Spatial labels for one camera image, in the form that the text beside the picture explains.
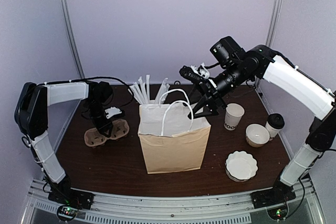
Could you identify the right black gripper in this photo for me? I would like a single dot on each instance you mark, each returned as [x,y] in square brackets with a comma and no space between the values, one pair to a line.
[209,92]

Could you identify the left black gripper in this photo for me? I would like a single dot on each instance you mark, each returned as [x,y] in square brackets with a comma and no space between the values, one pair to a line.
[103,128]

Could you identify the cardboard cup carrier tray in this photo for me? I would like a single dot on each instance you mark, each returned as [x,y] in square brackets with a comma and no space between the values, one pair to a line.
[120,129]

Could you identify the brown paper bag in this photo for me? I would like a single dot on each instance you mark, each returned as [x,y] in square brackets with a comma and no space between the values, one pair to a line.
[172,138]

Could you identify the white paper coffee cup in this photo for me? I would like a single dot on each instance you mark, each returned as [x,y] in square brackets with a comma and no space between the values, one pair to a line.
[272,132]

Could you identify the black plastic cup lid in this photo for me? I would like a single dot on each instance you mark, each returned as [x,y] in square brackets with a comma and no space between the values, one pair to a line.
[276,121]

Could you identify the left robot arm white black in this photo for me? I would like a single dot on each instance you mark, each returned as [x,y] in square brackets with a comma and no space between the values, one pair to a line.
[31,115]

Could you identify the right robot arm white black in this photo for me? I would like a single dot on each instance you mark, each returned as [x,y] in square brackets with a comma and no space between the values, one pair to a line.
[262,62]

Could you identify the white round bowl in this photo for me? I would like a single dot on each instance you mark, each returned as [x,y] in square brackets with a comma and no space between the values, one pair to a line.
[256,135]

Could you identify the white scalloped dish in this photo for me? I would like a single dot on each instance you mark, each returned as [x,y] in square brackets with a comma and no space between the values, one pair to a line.
[241,166]

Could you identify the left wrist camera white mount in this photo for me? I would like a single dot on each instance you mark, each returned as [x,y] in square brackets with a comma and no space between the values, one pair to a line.
[113,112]

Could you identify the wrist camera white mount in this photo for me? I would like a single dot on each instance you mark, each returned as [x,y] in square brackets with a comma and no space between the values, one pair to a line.
[196,75]
[113,112]

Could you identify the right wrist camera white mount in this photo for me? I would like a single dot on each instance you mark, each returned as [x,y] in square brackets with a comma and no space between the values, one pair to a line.
[196,75]

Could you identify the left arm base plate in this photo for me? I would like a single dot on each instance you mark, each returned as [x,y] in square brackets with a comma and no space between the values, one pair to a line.
[75,198]

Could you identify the left aluminium corner post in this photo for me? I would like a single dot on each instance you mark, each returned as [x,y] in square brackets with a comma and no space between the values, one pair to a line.
[71,38]

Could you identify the aluminium front rail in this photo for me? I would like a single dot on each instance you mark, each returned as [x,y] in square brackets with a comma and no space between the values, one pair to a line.
[228,208]

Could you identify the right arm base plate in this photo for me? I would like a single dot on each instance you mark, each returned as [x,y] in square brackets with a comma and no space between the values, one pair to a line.
[272,196]

